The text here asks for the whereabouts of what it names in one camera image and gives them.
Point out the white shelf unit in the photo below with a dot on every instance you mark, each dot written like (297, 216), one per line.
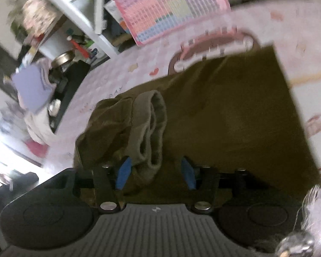
(77, 13)

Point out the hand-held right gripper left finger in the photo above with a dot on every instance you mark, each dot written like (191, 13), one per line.
(124, 172)

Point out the floral patterned cloth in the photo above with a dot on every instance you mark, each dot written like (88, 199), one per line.
(40, 13)

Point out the black furniture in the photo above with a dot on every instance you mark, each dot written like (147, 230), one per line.
(72, 85)

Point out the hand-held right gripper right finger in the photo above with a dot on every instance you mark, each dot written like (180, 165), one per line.
(189, 175)

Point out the pink plastic basket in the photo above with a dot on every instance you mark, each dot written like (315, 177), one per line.
(168, 8)

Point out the purple cloth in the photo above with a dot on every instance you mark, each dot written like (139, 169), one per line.
(32, 88)

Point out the round metal tin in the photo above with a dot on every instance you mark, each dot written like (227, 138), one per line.
(63, 58)

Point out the white fluffy fabric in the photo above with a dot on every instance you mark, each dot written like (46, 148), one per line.
(317, 214)

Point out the white cloth pile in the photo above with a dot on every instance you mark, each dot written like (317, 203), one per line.
(38, 125)

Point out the pink checkered bed sheet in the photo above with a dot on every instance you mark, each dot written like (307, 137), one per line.
(117, 69)

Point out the olive green garment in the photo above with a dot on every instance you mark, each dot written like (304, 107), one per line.
(219, 117)

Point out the shiny metal object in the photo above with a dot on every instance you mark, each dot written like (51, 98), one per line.
(297, 243)

